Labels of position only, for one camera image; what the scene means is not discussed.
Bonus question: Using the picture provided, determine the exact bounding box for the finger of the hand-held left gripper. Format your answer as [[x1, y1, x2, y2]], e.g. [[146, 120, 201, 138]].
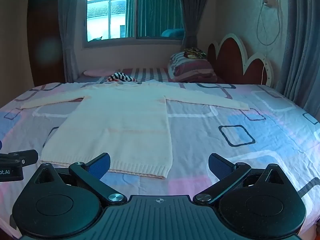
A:
[[7, 149, 39, 166]]

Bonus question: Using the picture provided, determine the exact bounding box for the pink pillow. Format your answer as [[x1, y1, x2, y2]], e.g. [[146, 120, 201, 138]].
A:
[[84, 69, 121, 77]]

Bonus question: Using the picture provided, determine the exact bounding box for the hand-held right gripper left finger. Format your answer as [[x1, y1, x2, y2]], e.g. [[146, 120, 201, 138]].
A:
[[34, 152, 127, 204]]

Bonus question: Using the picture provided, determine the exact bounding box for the grey curtain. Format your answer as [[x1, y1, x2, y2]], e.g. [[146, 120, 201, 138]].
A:
[[58, 0, 87, 83], [176, 0, 217, 55], [275, 0, 320, 125]]

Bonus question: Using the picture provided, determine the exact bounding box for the cream towel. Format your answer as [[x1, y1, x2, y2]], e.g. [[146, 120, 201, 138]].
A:
[[20, 79, 250, 180]]

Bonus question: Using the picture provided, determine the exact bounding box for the brown wooden wardrobe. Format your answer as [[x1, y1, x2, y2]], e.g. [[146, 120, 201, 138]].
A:
[[27, 0, 66, 87]]

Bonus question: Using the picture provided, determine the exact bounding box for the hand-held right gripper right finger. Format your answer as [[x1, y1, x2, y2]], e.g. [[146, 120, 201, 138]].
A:
[[194, 153, 287, 204]]

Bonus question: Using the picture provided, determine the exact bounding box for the grey striped bed sheet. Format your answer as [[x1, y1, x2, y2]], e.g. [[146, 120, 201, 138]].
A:
[[75, 66, 225, 84]]

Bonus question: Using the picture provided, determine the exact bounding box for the maroon white scalloped headboard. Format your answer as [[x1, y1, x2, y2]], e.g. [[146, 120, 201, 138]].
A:
[[207, 33, 274, 87]]

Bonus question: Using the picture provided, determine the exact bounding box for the small patterned cushion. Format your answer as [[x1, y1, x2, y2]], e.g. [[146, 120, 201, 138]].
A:
[[184, 47, 207, 59]]

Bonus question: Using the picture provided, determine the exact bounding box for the white wall charger cable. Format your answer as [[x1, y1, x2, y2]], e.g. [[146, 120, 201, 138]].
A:
[[257, 0, 282, 46]]

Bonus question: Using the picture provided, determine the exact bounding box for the red black striped garment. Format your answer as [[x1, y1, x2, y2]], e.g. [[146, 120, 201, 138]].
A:
[[105, 72, 138, 83]]

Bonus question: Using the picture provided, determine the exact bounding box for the green curtain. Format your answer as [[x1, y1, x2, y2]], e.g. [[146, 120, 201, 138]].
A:
[[125, 0, 184, 37]]

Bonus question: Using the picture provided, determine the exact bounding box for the teal cushion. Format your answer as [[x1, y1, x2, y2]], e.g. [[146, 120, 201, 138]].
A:
[[161, 28, 185, 38]]

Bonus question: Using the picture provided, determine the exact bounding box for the window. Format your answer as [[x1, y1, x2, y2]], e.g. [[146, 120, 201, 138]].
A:
[[82, 0, 186, 50]]

